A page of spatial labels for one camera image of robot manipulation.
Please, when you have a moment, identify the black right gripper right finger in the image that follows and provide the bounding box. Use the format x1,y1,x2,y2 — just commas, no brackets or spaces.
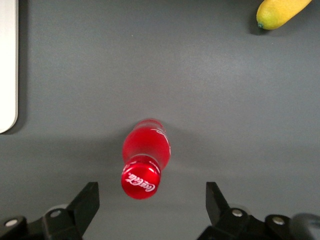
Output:
197,181,266,240

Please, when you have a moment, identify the red coke bottle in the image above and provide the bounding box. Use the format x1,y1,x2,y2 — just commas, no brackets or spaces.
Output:
120,117,173,201

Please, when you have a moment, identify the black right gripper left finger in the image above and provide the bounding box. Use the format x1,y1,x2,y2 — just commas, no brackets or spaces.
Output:
42,181,101,240

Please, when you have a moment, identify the yellow lemon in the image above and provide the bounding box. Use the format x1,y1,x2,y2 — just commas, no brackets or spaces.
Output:
256,0,313,31

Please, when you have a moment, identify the beige plastic tray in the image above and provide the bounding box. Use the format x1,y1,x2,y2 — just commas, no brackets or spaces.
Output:
0,0,19,135

